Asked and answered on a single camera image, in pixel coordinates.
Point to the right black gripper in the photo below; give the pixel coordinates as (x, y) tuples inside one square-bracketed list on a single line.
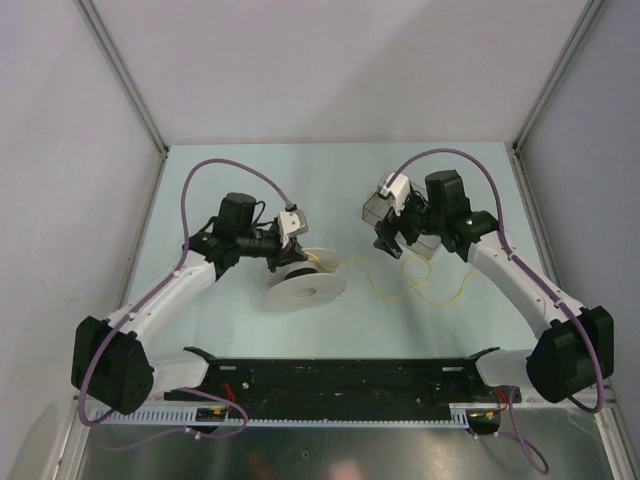
[(393, 223)]

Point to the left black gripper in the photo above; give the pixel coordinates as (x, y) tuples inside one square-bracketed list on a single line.
[(283, 256)]

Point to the white plastic spool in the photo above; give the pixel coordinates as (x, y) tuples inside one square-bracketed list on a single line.
[(303, 285)]

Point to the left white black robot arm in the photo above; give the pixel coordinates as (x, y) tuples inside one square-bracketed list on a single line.
[(110, 359)]

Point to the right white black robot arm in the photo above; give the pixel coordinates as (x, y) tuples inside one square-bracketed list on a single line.
[(574, 344)]

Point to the clear plastic box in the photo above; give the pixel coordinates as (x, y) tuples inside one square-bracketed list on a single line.
[(375, 210)]

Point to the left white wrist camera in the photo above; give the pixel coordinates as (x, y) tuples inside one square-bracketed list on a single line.
[(291, 223)]

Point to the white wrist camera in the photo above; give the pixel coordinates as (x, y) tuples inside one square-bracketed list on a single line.
[(291, 223), (394, 188)]

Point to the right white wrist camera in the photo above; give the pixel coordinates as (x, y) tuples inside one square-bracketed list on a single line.
[(394, 188)]

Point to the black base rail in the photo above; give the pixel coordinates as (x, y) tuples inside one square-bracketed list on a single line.
[(347, 389)]

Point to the right aluminium frame post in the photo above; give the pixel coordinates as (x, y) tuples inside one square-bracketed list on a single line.
[(575, 42)]

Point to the aluminium frame post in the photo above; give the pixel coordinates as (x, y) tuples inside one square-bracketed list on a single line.
[(106, 44), (575, 42)]

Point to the white slotted cable duct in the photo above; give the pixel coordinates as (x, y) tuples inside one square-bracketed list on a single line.
[(193, 415)]

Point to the left aluminium frame post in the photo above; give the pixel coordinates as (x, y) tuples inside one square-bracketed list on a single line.
[(106, 44)]

